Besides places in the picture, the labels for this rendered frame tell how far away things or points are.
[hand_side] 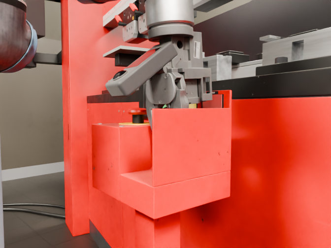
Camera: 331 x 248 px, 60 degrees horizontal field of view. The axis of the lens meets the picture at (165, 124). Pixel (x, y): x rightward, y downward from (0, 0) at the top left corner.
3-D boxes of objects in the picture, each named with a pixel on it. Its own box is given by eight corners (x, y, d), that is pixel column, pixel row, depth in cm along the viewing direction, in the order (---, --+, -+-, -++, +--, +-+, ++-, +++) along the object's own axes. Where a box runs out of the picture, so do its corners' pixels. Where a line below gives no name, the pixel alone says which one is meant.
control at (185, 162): (91, 187, 54) (90, 91, 53) (159, 174, 64) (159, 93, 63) (153, 220, 39) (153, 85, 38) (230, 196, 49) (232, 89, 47)
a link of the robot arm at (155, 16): (164, -11, 39) (133, 6, 46) (166, 24, 40) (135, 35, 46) (203, -2, 44) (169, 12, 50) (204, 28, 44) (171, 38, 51)
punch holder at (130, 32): (122, 42, 150) (122, 10, 149) (137, 44, 155) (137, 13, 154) (134, 36, 137) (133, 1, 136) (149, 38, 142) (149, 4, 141)
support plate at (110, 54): (102, 57, 104) (102, 54, 104) (165, 62, 117) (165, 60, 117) (120, 48, 89) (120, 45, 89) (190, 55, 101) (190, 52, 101)
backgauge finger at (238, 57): (180, 63, 116) (181, 50, 116) (229, 67, 129) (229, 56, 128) (198, 59, 106) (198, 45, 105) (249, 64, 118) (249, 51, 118)
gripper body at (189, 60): (214, 104, 46) (210, 27, 45) (173, 108, 41) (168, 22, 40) (182, 104, 52) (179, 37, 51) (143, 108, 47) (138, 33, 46)
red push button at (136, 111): (123, 126, 54) (123, 108, 54) (141, 126, 57) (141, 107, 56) (134, 128, 51) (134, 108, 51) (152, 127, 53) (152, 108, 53)
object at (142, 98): (115, 116, 101) (114, 54, 99) (152, 116, 108) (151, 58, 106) (119, 117, 97) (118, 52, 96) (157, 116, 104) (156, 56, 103)
